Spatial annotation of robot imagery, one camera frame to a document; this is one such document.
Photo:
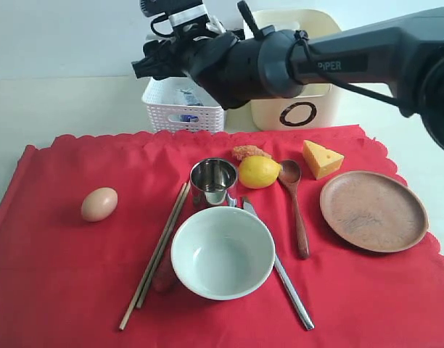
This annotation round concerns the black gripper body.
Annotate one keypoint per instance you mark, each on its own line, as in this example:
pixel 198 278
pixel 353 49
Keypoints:
pixel 194 57

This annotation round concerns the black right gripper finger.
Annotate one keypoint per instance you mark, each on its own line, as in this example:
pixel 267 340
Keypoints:
pixel 164 48

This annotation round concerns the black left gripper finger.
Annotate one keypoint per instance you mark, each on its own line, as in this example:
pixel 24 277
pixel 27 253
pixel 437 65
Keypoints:
pixel 157 67

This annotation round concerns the blue white milk carton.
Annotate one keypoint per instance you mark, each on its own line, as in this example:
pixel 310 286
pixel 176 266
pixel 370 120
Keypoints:
pixel 186 97

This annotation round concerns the breaded fried nugget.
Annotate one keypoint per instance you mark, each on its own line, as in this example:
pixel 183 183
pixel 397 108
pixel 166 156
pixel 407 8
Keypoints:
pixel 241 152

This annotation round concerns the yellow lemon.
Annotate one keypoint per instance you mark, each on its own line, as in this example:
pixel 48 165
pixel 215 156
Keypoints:
pixel 258 172

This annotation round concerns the brown egg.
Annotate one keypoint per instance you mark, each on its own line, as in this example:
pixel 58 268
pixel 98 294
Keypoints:
pixel 99 204

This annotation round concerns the yellow cheese wedge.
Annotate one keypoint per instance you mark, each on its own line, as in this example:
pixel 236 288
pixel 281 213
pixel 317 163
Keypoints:
pixel 320 160

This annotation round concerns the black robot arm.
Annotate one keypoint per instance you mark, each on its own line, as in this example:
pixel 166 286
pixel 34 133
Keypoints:
pixel 398 61

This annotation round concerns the white perforated plastic basket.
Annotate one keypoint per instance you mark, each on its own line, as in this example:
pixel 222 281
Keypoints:
pixel 162 112

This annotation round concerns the stainless steel cup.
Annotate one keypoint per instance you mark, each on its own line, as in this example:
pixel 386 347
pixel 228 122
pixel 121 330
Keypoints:
pixel 213 183

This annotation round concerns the cream plastic bin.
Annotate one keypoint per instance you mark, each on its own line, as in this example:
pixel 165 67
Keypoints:
pixel 316 106

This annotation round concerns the wooden chopstick left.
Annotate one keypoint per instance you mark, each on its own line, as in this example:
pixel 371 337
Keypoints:
pixel 131 306

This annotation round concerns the wooden chopstick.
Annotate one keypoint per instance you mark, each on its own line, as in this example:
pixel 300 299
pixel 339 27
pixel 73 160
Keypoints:
pixel 161 245
pixel 131 306

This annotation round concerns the wooden chopstick right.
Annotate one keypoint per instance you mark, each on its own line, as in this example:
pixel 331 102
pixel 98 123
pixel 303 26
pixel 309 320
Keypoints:
pixel 161 245

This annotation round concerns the brown wooden spoon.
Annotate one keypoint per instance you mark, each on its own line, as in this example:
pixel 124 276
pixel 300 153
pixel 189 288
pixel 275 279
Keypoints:
pixel 289 177

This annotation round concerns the stainless steel knife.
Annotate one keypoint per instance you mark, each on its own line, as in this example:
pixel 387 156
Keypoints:
pixel 291 282

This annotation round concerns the white ceramic bowl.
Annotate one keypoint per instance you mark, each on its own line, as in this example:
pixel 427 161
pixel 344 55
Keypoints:
pixel 222 253

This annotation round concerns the red scalloped table cloth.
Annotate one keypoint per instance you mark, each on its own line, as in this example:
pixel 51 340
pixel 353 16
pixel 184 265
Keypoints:
pixel 66 282

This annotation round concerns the red strawberry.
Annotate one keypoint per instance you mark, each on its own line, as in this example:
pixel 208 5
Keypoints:
pixel 164 277

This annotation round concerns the brown wooden plate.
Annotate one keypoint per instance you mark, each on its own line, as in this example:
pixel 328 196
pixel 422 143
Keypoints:
pixel 373 211

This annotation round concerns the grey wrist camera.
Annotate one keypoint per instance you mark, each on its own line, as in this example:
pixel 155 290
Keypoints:
pixel 179 12

